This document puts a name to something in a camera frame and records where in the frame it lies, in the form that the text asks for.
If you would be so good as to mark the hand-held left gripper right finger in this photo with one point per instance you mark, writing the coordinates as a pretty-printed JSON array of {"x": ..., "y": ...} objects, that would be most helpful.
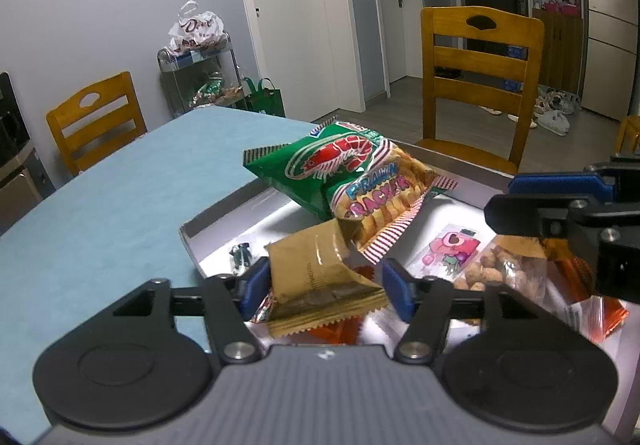
[{"x": 397, "y": 290}]

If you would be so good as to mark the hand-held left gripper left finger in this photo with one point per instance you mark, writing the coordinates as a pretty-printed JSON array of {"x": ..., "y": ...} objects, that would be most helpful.
[{"x": 255, "y": 285}]

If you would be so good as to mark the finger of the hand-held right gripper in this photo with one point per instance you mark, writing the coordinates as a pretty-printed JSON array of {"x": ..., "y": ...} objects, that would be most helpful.
[
  {"x": 530, "y": 215},
  {"x": 550, "y": 184}
]

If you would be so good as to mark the grey tray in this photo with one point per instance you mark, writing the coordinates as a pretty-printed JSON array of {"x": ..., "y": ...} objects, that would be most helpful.
[{"x": 260, "y": 225}]

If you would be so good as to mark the gold-brown snack packet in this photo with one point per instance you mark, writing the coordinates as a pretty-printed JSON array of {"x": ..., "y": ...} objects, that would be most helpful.
[{"x": 315, "y": 275}]

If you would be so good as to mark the orange-brown snack bar packet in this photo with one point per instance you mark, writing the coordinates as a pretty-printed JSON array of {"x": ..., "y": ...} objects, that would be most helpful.
[{"x": 337, "y": 332}]

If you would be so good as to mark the clear nut packet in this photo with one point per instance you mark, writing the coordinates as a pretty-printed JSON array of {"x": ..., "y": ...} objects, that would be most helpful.
[{"x": 495, "y": 265}]

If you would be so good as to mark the white sneaker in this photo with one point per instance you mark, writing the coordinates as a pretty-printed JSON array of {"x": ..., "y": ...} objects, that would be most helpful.
[{"x": 552, "y": 121}]

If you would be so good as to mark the pink printed candy packet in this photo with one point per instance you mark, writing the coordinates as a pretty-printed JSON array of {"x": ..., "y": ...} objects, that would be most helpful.
[{"x": 445, "y": 247}]

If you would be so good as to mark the pale sandals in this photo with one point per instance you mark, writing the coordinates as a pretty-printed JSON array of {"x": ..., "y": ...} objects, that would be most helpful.
[{"x": 557, "y": 101}]

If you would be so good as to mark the wooden chair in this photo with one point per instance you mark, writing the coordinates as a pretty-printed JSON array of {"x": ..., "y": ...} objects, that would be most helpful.
[
  {"x": 631, "y": 132},
  {"x": 120, "y": 87},
  {"x": 450, "y": 25}
]

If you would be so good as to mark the orange square snack packet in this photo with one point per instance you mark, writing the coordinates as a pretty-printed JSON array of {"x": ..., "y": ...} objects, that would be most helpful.
[{"x": 607, "y": 320}]

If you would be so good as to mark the wooden shoe cabinet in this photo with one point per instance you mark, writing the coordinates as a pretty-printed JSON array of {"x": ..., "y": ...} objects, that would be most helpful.
[{"x": 565, "y": 50}]

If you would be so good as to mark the green prawn cracker bag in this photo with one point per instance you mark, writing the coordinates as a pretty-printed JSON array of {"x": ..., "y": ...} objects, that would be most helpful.
[{"x": 320, "y": 165}]

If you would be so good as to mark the white fridge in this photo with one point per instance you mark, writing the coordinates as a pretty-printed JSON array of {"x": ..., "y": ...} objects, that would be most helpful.
[{"x": 610, "y": 25}]

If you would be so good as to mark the green tote bag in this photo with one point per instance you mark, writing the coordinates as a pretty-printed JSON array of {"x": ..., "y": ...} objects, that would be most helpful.
[{"x": 265, "y": 100}]

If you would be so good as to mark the green snack packet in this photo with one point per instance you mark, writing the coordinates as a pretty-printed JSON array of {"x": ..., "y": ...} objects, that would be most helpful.
[{"x": 210, "y": 89}]

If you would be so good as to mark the metal trolley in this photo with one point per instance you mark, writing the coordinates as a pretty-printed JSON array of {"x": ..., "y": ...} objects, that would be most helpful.
[{"x": 170, "y": 85}]

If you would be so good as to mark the white door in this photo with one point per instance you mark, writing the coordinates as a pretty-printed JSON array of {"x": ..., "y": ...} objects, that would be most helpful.
[{"x": 390, "y": 35}]

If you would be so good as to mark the black silver water dispenser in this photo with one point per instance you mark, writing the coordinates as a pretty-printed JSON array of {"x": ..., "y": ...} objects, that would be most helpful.
[{"x": 20, "y": 185}]

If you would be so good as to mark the white plastic bag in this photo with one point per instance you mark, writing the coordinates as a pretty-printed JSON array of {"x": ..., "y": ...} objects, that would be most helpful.
[{"x": 197, "y": 27}]

